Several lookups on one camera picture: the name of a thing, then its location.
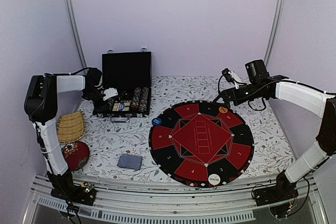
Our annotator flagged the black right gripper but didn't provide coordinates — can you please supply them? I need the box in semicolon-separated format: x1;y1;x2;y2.
214;81;266;109

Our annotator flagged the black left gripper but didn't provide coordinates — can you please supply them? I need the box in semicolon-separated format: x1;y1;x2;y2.
85;88;110;111

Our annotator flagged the orange round blind button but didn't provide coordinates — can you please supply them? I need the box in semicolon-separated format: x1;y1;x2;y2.
218;106;228;114

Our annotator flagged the blue small blind button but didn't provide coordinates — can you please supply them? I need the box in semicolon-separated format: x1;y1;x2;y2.
152;118;162;126

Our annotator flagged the white blue dealer button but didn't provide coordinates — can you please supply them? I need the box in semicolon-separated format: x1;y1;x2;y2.
208;174;221;186

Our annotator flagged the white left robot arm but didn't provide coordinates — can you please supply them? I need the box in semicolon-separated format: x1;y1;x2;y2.
24;68;118;178

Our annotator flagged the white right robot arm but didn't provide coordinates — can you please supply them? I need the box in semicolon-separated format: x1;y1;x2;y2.
218;59;335;201

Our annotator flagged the blue texas holdem card box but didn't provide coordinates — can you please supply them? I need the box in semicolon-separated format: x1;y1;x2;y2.
112;102;130;112

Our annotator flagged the chip row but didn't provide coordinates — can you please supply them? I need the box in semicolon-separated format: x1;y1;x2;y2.
131;87;141;111
139;87;149;112

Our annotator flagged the woven bamboo tray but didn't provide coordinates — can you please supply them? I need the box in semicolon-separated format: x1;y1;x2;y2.
57;111;86;144

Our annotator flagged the far right chip row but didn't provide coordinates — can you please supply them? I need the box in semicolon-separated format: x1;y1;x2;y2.
139;87;149;112

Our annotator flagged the black poker chip case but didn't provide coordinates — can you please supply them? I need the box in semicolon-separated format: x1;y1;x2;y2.
92;51;152;118

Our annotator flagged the floral white tablecloth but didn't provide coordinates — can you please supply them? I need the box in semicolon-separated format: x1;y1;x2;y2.
77;76;295;183

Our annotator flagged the red floral round cushion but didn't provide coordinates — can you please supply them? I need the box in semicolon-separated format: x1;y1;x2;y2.
61;141;90;172

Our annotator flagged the blue playing card deck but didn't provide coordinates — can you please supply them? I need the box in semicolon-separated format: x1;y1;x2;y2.
117;154;143;170

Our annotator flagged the round red black poker mat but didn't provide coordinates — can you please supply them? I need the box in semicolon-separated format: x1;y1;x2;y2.
149;101;254;188

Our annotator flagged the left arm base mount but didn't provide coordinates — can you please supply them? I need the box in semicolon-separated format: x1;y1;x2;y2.
51;181;97;206

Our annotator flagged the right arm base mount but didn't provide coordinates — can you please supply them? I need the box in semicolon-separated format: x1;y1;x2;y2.
251;173;299;219

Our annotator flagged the aluminium frame post left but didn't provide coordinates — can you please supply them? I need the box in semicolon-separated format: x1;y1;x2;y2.
64;0;88;74

